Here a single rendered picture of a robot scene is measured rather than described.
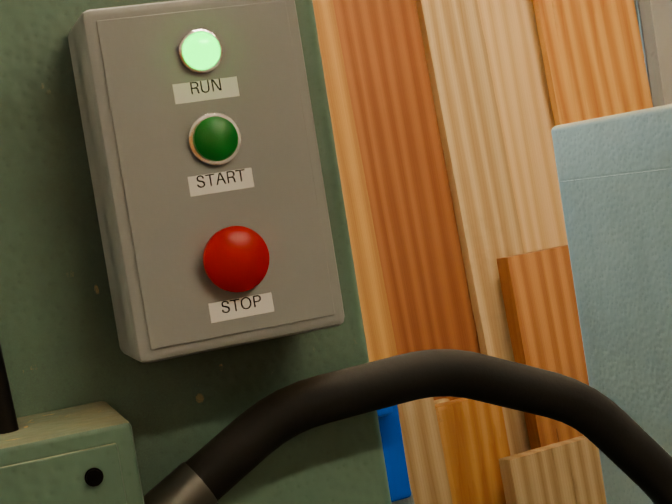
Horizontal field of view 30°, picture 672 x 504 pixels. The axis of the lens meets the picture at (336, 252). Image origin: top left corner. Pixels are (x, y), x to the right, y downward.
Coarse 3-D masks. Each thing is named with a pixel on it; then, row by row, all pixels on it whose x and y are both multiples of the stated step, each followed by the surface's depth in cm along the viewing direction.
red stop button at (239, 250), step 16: (224, 240) 56; (240, 240) 56; (256, 240) 57; (208, 256) 56; (224, 256) 56; (240, 256) 56; (256, 256) 57; (208, 272) 56; (224, 272) 56; (240, 272) 56; (256, 272) 57; (224, 288) 56; (240, 288) 56
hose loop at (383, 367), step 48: (336, 384) 61; (384, 384) 61; (432, 384) 62; (480, 384) 63; (528, 384) 64; (576, 384) 65; (240, 432) 59; (288, 432) 60; (624, 432) 66; (192, 480) 58
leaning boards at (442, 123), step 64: (320, 0) 210; (384, 0) 219; (448, 0) 223; (512, 0) 232; (576, 0) 234; (384, 64) 218; (448, 64) 222; (512, 64) 231; (576, 64) 232; (640, 64) 239; (384, 128) 217; (448, 128) 220; (512, 128) 230; (384, 192) 216; (448, 192) 222; (512, 192) 225; (384, 256) 215; (448, 256) 221; (512, 256) 216; (384, 320) 210; (448, 320) 220; (512, 320) 217; (576, 320) 220; (448, 448) 203; (512, 448) 220; (576, 448) 205
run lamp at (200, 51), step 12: (192, 36) 56; (204, 36) 56; (180, 48) 56; (192, 48) 56; (204, 48) 56; (216, 48) 56; (180, 60) 56; (192, 60) 56; (204, 60) 56; (216, 60) 56; (204, 72) 57
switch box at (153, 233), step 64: (192, 0) 57; (256, 0) 58; (128, 64) 56; (256, 64) 58; (128, 128) 56; (256, 128) 58; (128, 192) 56; (256, 192) 58; (320, 192) 59; (128, 256) 56; (192, 256) 57; (320, 256) 58; (128, 320) 57; (192, 320) 57; (256, 320) 58; (320, 320) 59
